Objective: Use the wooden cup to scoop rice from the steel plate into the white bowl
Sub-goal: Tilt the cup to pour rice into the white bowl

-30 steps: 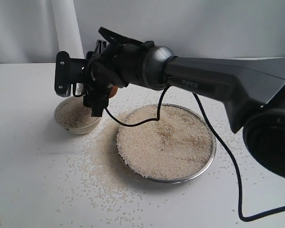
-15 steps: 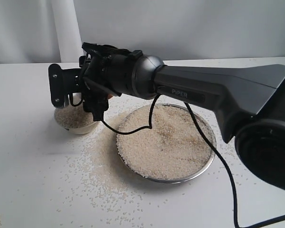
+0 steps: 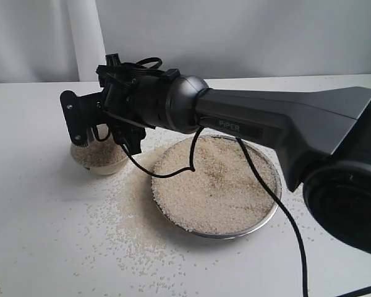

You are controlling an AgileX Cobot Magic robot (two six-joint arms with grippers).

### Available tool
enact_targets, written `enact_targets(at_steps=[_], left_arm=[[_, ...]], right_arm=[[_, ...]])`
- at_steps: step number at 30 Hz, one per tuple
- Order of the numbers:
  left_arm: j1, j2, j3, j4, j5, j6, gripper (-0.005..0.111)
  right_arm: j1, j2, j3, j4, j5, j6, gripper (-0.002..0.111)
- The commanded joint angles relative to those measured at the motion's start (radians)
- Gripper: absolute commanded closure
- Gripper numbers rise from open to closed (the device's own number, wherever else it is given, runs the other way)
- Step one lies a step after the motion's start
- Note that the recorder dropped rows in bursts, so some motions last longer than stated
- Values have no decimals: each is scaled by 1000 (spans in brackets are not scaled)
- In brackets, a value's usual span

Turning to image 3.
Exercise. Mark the rice in white bowl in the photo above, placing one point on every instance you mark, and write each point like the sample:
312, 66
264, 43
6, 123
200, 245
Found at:
98, 154

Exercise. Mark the rice in steel tray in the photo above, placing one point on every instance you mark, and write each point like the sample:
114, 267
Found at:
221, 197

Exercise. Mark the white backdrop curtain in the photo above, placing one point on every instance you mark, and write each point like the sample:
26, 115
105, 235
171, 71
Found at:
64, 41

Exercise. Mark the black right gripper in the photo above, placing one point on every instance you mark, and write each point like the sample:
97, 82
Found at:
133, 97

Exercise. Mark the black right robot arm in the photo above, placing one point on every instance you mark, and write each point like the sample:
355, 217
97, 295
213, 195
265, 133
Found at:
322, 139

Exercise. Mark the white ceramic bowl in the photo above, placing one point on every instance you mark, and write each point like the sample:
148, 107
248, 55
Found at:
107, 170

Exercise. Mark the spilled rice on table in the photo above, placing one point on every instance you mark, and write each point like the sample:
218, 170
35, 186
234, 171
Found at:
125, 247

